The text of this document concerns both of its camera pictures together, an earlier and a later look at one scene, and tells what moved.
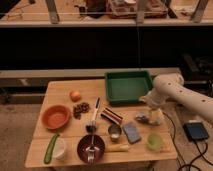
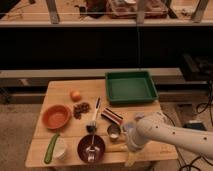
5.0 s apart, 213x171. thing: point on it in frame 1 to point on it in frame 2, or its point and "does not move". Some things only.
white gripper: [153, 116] to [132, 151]
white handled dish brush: [92, 126] does not move
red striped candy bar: [109, 114] does not move
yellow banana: [116, 147] does not move
